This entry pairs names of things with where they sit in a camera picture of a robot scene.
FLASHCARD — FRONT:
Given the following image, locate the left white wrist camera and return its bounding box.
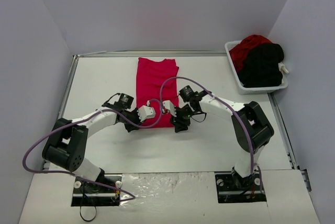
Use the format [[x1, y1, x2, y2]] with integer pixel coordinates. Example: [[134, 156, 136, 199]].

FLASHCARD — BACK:
[[137, 105, 156, 122]]

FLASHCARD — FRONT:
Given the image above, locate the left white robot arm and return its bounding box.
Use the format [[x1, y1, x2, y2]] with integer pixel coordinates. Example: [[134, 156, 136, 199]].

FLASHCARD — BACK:
[[42, 93, 141, 192]]

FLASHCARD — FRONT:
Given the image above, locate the white plastic laundry basket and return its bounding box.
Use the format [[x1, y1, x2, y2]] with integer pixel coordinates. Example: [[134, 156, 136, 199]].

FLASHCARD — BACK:
[[225, 40, 288, 95]]

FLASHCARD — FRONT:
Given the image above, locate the thin black cable loop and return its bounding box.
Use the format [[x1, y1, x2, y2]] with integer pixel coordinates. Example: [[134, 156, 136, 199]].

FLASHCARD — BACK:
[[80, 203, 98, 222]]

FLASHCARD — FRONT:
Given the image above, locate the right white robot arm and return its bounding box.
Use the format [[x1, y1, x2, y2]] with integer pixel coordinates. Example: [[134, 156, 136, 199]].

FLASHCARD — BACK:
[[163, 85, 274, 189]]

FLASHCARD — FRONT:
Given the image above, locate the black t shirt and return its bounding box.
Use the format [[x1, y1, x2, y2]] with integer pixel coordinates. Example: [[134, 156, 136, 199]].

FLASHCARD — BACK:
[[238, 43, 284, 88]]

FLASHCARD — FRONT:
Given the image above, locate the white garment piece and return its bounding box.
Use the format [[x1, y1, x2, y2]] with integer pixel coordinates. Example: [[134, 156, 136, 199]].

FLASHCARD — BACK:
[[278, 62, 289, 74]]

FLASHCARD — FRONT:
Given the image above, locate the dark red t shirt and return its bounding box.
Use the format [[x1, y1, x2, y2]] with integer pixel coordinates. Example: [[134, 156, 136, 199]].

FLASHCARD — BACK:
[[229, 35, 272, 73]]

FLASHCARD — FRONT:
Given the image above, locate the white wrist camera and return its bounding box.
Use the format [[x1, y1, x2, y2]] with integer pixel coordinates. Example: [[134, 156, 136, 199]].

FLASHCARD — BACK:
[[137, 105, 156, 122], [162, 100, 176, 117]]

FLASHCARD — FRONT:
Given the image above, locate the bright red t shirt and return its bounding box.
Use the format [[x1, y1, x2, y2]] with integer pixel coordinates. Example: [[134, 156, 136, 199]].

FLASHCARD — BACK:
[[136, 58, 179, 128]]

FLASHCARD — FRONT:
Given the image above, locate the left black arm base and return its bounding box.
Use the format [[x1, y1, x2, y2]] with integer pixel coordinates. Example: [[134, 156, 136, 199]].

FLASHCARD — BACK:
[[71, 178, 120, 207]]

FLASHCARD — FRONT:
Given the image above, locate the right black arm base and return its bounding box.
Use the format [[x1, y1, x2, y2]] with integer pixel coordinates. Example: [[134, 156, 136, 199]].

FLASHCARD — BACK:
[[215, 172, 266, 204]]

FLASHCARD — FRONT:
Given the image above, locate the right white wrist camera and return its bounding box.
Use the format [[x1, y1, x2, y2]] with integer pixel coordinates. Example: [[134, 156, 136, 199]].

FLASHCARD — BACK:
[[162, 100, 176, 117]]

